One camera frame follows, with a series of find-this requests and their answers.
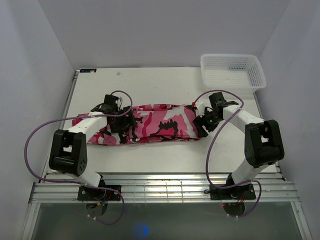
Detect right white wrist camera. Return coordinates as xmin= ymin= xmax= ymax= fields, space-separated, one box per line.
xmin=191 ymin=101 xmax=206 ymax=117

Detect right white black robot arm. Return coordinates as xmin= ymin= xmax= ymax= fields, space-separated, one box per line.
xmin=192 ymin=89 xmax=285 ymax=199

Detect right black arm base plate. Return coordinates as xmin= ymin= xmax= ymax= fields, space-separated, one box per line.
xmin=205 ymin=184 xmax=256 ymax=201

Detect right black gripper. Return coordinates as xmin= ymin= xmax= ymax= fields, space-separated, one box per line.
xmin=192 ymin=108 xmax=222 ymax=138

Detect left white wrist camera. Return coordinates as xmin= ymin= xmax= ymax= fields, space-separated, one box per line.
xmin=115 ymin=96 xmax=123 ymax=110

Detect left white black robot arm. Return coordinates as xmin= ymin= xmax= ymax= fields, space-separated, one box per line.
xmin=49 ymin=93 xmax=135 ymax=200

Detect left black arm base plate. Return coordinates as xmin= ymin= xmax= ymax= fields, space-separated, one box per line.
xmin=76 ymin=185 xmax=122 ymax=202

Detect small label sticker on table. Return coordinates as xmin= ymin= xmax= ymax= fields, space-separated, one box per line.
xmin=79 ymin=68 xmax=97 ymax=73

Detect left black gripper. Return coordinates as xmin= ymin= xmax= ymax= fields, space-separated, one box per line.
xmin=109 ymin=106 xmax=137 ymax=134

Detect pink camouflage trousers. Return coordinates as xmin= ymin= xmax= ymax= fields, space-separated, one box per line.
xmin=88 ymin=104 xmax=200 ymax=146

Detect aluminium frame rail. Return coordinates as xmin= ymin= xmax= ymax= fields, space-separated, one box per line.
xmin=29 ymin=172 xmax=300 ymax=204

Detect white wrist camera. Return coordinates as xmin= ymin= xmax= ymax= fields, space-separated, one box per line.
xmin=191 ymin=101 xmax=206 ymax=117
xmin=115 ymin=96 xmax=123 ymax=110

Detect white plastic mesh basket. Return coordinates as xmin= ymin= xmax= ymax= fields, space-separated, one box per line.
xmin=200 ymin=54 xmax=267 ymax=94

